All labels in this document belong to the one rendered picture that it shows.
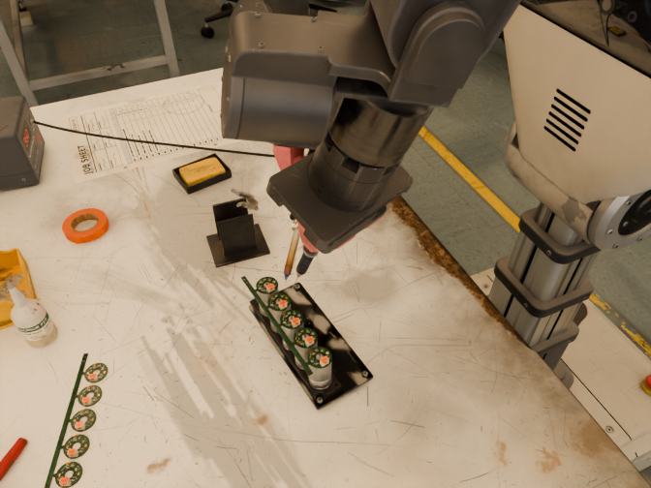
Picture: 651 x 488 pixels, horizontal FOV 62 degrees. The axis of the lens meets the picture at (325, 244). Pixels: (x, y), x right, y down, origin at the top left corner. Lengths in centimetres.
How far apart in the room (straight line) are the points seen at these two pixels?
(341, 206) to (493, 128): 206
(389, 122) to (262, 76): 8
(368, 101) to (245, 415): 38
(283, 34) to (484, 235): 164
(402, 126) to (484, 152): 195
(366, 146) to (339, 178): 4
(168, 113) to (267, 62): 75
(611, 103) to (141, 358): 61
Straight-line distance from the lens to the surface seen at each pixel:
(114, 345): 68
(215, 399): 61
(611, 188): 75
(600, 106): 73
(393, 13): 28
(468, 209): 198
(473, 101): 260
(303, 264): 52
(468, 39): 28
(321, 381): 57
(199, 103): 106
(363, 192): 38
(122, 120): 105
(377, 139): 33
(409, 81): 28
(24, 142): 92
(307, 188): 40
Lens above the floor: 128
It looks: 45 degrees down
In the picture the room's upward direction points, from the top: straight up
